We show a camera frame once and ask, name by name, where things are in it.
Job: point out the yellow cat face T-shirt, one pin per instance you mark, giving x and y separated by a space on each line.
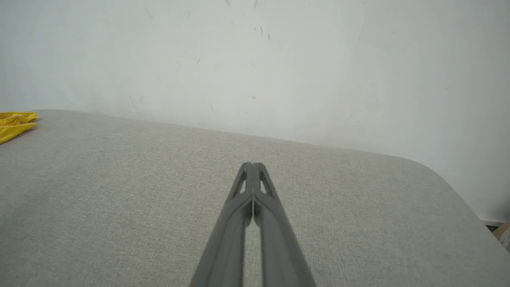
14 124

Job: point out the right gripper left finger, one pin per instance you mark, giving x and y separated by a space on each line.
223 247

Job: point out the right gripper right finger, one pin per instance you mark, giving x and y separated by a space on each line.
279 247

